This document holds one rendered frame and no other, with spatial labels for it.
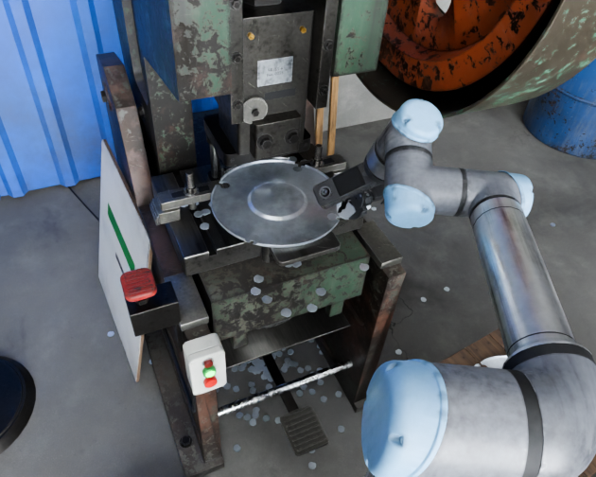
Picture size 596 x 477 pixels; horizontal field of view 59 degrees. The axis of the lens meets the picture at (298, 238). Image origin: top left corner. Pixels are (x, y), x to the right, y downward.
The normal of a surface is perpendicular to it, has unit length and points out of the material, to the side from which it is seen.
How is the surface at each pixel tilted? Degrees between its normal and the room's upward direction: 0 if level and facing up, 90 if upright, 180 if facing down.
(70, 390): 0
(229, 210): 0
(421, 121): 25
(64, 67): 90
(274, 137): 90
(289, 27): 90
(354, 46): 90
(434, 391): 3
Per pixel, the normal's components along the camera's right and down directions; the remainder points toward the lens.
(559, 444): 0.15, -0.09
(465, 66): -0.91, 0.25
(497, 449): 0.00, 0.06
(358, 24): 0.41, 0.66
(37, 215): 0.07, -0.71
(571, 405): 0.30, -0.58
